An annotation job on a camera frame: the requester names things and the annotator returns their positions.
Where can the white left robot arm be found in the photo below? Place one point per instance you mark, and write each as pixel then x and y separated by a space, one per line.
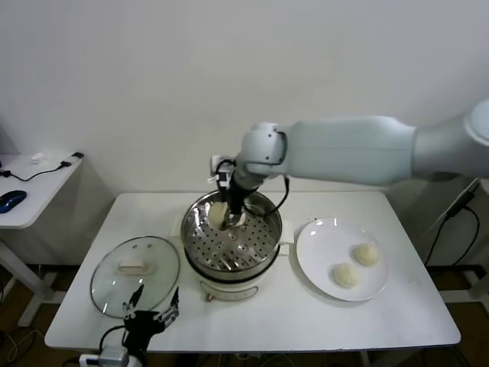
pixel 137 362

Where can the white desk frame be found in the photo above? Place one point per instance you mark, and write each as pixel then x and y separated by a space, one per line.
pixel 477 283

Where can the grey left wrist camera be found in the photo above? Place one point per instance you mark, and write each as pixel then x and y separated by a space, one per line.
pixel 112 357

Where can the blue computer mouse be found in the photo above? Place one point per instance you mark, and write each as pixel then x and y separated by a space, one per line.
pixel 13 200

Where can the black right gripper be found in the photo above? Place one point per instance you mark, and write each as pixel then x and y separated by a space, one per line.
pixel 237 200

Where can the white side desk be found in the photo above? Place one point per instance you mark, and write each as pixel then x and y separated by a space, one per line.
pixel 38 191

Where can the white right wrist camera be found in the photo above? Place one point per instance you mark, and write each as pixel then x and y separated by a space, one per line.
pixel 216 166

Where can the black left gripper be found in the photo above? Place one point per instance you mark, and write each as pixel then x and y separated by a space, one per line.
pixel 141 325

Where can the small white object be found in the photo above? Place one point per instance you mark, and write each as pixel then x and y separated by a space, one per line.
pixel 37 156

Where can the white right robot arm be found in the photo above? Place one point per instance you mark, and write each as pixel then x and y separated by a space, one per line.
pixel 344 153

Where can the stainless steel steamer basket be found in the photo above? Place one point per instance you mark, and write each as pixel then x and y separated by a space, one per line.
pixel 244 248

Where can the white electric cooker base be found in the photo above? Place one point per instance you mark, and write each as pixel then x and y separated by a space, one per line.
pixel 229 288

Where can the cream steamed baozi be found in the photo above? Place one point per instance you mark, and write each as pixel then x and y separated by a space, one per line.
pixel 217 216
pixel 366 255
pixel 345 275

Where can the white round plate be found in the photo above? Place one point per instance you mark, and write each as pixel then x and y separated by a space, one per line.
pixel 324 248

